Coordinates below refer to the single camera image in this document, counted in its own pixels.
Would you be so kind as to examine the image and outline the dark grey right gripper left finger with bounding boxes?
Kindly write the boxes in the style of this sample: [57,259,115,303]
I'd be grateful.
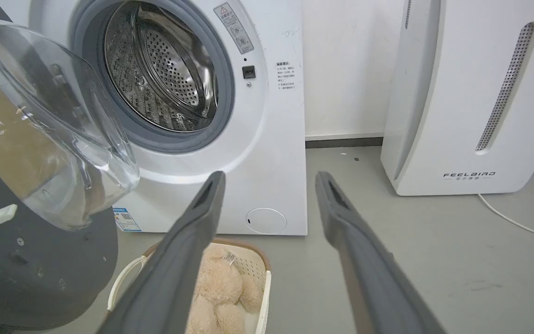
[96,171,227,334]

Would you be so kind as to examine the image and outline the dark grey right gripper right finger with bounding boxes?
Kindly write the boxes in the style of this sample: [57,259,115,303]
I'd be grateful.
[315,171,447,334]

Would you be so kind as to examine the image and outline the white front-load washing machine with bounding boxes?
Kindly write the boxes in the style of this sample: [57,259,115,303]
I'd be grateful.
[0,0,308,236]

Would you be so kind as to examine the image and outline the washing machine door with glass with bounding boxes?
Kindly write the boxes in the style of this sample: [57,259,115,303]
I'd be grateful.
[0,0,140,331]

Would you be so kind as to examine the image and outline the beige plush teddy bear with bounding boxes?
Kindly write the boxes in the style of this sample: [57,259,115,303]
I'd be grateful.
[184,244,264,334]

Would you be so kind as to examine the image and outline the white laundry basket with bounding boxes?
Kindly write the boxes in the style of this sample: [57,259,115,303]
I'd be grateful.
[107,238,272,334]

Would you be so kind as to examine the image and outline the white Feelbird air purifier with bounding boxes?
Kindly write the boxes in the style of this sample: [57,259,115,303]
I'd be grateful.
[381,0,534,197]

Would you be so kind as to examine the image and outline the white power cable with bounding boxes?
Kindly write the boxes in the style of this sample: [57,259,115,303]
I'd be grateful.
[477,142,534,241]

